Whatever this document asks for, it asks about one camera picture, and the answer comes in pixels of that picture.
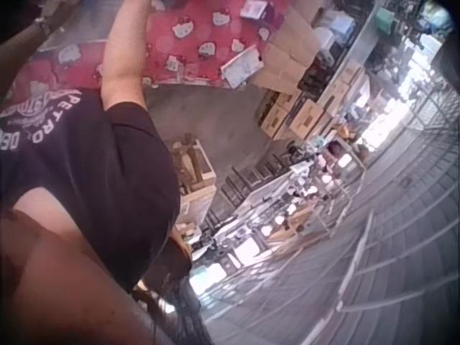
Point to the dark metal rack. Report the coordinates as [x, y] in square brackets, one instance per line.
[248, 179]

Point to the wooden crate with goods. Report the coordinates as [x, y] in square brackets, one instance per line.
[192, 161]

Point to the cluttered display table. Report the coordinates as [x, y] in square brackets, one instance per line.
[287, 205]

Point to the stack of brown cartons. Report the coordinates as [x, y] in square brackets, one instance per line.
[309, 115]

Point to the white plastic-wrapped paper packet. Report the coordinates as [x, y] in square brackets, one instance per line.
[242, 66]

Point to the red cartoon print tablecloth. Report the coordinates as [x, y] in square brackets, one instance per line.
[187, 54]

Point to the open brown cardboard box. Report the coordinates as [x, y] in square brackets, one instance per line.
[287, 54]

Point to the white booklet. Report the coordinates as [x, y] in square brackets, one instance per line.
[253, 9]

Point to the metal bar gate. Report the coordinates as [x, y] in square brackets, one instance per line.
[377, 251]

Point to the stack of white plastic containers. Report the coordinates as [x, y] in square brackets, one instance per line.
[334, 32]

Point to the cluttered goods shelf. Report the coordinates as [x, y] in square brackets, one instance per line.
[406, 32]

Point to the silver wrist watch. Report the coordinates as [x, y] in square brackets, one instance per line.
[41, 24]

